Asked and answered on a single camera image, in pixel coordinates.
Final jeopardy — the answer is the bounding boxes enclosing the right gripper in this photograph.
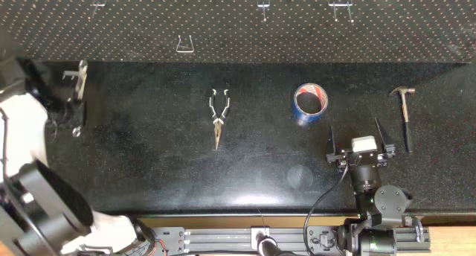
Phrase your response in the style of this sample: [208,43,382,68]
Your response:
[326,117,396,172]

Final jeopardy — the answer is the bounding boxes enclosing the hammer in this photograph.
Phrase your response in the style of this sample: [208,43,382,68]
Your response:
[388,86,417,154]

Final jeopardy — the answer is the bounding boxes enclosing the roll of blue tape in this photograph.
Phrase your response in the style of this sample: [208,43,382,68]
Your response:
[292,83,329,127]

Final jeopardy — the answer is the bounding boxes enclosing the pliers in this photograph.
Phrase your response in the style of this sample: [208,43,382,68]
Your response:
[208,88,231,151]

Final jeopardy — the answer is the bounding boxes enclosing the wrench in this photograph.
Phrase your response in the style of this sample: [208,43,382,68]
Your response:
[72,59,89,138]

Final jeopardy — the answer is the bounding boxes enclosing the black pegboard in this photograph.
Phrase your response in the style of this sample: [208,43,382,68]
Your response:
[0,0,476,64]

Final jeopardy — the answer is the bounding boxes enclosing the metal hook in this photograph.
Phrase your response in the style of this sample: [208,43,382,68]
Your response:
[90,0,107,19]
[175,34,196,54]
[257,1,271,22]
[327,0,355,24]

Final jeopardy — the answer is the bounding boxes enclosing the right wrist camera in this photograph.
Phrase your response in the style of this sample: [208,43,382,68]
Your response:
[350,135,379,153]

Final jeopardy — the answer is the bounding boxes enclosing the mounting rail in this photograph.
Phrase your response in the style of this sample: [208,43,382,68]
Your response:
[135,225,432,256]

